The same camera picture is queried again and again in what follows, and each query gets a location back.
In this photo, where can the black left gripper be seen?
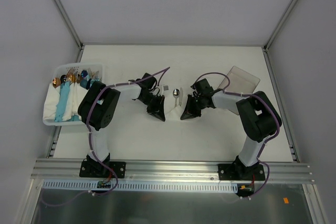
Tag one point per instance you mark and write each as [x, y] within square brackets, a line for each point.
[155, 102]

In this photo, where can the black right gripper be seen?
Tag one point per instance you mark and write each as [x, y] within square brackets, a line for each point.
[192, 102]

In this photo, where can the white paper napkin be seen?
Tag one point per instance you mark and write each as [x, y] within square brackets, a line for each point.
[173, 113]

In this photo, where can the wooden handled spoon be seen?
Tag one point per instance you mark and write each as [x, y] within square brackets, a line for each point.
[176, 95]

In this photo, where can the clear plastic utensil box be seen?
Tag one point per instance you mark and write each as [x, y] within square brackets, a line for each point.
[237, 81]

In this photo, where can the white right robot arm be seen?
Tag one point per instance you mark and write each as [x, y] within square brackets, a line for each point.
[259, 119]

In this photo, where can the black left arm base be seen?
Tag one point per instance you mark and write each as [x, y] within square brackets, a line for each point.
[93, 169]

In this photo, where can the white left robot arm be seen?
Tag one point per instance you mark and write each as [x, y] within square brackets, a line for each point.
[97, 110]

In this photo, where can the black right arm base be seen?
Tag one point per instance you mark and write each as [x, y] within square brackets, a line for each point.
[233, 171]

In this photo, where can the light blue rolled napkin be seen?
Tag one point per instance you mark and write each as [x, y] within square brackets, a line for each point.
[62, 114]

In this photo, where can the white rolled napkin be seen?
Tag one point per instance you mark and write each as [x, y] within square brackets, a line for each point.
[51, 102]

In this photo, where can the copper fork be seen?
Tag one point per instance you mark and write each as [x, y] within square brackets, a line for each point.
[71, 75]

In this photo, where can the white plastic basket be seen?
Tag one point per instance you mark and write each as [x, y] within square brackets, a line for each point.
[91, 71]

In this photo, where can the copper spoon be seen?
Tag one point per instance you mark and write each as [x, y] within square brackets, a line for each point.
[56, 82]

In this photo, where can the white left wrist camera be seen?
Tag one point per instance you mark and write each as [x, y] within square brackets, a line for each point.
[165, 88]

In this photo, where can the perforated cable duct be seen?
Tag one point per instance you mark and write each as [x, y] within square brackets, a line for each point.
[140, 186]

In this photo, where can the aluminium frame rail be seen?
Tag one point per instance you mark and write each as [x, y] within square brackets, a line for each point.
[173, 171]

